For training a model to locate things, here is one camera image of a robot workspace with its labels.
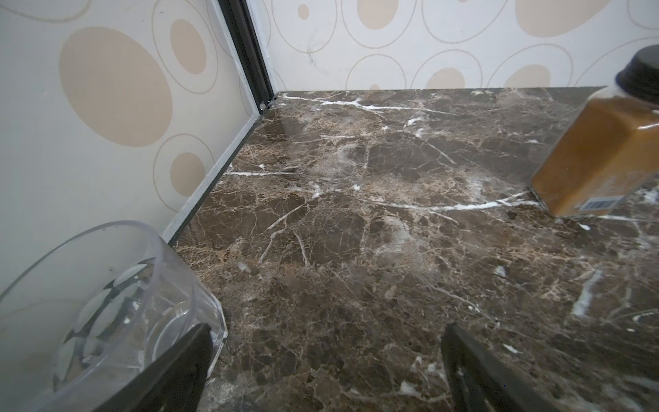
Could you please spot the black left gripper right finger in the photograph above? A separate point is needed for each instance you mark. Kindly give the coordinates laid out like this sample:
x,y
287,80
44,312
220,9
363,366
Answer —
x,y
479,381

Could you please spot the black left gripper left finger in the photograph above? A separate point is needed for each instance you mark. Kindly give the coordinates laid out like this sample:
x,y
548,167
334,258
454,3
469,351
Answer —
x,y
174,382

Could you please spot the clear plastic cup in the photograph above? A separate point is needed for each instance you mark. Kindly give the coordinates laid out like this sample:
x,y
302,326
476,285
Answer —
x,y
91,315

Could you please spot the spice jar with black lid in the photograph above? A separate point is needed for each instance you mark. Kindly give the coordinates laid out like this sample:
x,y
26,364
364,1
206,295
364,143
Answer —
x,y
610,149

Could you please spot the black vertical frame post left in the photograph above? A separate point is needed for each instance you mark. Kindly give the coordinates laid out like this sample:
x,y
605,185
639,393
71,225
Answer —
x,y
244,35

